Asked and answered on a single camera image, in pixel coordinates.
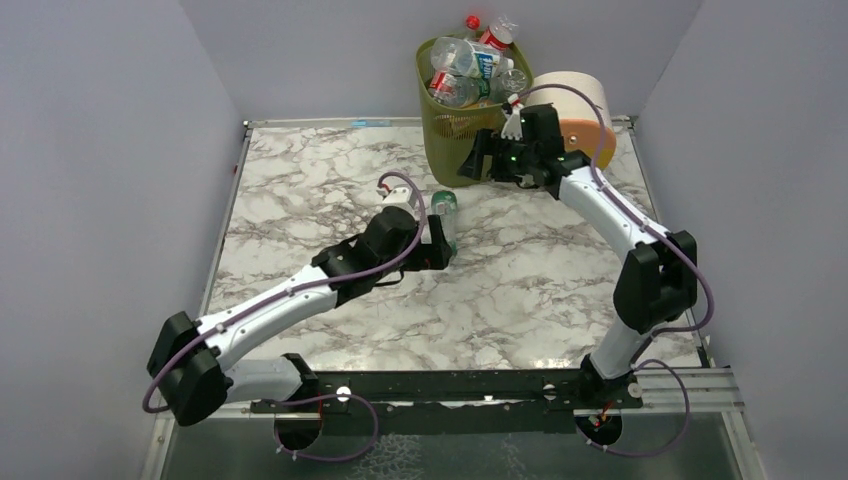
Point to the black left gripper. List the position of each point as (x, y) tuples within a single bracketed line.
[(432, 252)]

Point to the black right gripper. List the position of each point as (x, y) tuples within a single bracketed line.
[(494, 157)]

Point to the brown red tea bottle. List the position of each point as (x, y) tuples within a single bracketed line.
[(454, 127)]

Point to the red label water bottle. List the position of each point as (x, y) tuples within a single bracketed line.
[(443, 83)]

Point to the clear unlabelled bottle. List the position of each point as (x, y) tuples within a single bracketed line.
[(510, 82)]

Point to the blue label bottle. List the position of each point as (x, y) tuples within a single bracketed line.
[(466, 58)]

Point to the red label bottle red cap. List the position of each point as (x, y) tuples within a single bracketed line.
[(500, 33)]

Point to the green Cestbon label water bottle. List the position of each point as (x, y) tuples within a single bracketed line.
[(470, 91)]

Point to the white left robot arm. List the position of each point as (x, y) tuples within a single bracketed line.
[(199, 365)]

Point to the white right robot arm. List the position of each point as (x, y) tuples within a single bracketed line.
[(658, 280)]

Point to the green ribbed plastic bin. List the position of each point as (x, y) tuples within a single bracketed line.
[(444, 156)]

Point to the round drawer box gold knobs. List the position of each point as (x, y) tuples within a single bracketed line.
[(578, 122)]

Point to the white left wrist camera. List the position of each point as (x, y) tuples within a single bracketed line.
[(400, 197)]

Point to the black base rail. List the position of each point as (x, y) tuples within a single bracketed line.
[(353, 403)]

